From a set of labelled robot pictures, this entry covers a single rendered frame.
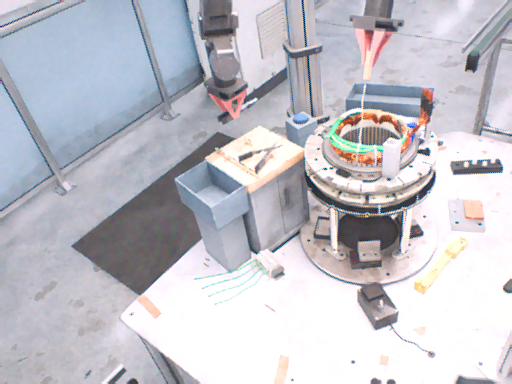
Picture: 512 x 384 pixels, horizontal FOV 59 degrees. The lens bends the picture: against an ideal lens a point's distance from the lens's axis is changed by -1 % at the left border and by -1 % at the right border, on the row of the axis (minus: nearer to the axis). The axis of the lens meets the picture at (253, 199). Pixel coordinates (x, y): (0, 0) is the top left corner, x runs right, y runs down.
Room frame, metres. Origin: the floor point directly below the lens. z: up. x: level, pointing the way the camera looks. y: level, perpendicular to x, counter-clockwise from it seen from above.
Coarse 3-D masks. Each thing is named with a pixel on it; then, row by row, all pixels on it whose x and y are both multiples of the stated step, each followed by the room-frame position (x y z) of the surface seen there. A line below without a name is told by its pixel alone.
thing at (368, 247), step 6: (360, 240) 0.79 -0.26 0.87; (366, 240) 0.79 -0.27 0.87; (372, 240) 0.78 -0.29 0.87; (378, 240) 0.78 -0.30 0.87; (360, 246) 0.78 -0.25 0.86; (366, 246) 0.78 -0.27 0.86; (372, 246) 0.78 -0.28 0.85; (378, 246) 0.78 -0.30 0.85; (360, 252) 0.78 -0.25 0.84; (366, 252) 0.78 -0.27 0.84; (372, 252) 0.77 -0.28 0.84; (378, 252) 0.77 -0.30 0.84; (360, 258) 0.76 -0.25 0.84; (366, 258) 0.76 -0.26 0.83; (372, 258) 0.76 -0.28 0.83; (378, 258) 0.75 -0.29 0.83
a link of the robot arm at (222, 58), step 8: (200, 16) 1.00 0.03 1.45; (200, 24) 0.99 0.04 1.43; (200, 32) 1.00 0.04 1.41; (224, 32) 1.01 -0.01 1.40; (232, 32) 1.01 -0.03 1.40; (208, 40) 0.99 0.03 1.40; (216, 40) 0.97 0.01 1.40; (224, 40) 0.97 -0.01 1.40; (216, 48) 0.93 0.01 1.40; (224, 48) 0.93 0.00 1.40; (232, 48) 0.93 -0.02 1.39; (216, 56) 0.93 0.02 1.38; (224, 56) 0.92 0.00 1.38; (232, 56) 0.92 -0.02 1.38; (216, 64) 0.92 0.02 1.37; (224, 64) 0.92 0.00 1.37; (232, 64) 0.92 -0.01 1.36; (216, 72) 0.92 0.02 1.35; (224, 72) 0.92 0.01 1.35; (232, 72) 0.92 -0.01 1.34; (224, 80) 0.92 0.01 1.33
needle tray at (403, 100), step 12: (360, 84) 1.26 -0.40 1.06; (372, 84) 1.24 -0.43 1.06; (384, 84) 1.22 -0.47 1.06; (348, 96) 1.20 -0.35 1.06; (360, 96) 1.25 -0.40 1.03; (372, 96) 1.23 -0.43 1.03; (384, 96) 1.22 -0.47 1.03; (396, 96) 1.21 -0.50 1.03; (408, 96) 1.19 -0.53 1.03; (420, 96) 1.17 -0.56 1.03; (348, 108) 1.18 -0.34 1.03; (360, 108) 1.16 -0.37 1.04; (372, 108) 1.14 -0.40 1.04; (384, 108) 1.12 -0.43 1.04; (396, 108) 1.11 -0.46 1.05; (408, 108) 1.09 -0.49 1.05; (420, 108) 1.07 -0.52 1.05
